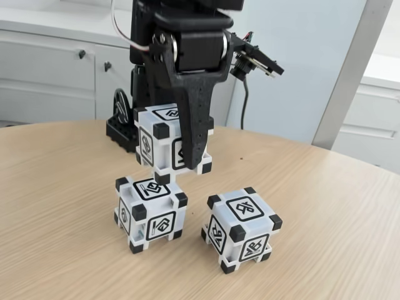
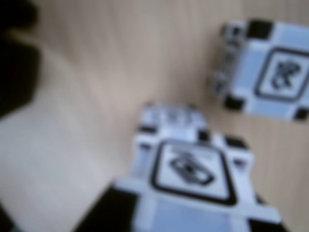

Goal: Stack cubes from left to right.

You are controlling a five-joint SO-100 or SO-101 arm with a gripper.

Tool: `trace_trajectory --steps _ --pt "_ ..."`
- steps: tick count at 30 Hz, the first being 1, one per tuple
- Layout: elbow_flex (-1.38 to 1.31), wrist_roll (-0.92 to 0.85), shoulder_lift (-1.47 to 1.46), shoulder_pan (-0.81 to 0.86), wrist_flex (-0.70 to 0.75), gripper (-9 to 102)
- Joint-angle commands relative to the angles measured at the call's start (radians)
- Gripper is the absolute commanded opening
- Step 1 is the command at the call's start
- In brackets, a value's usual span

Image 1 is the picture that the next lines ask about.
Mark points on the white cube with zigzag symbol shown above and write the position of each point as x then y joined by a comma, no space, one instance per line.
147,147

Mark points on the white cube with X symbol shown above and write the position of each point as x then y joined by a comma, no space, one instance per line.
247,207

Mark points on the black round clamp knob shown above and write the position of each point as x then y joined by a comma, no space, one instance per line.
120,106

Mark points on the black cabinet key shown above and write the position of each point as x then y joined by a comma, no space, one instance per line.
82,53
107,65

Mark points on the white cube with lamp symbol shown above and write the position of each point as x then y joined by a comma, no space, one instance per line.
147,190

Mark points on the white low cabinet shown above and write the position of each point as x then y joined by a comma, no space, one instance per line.
375,118
47,81

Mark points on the black gripper camera with mount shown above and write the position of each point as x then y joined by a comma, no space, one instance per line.
240,67

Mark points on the grey metal frame post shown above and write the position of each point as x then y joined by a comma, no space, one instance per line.
350,78

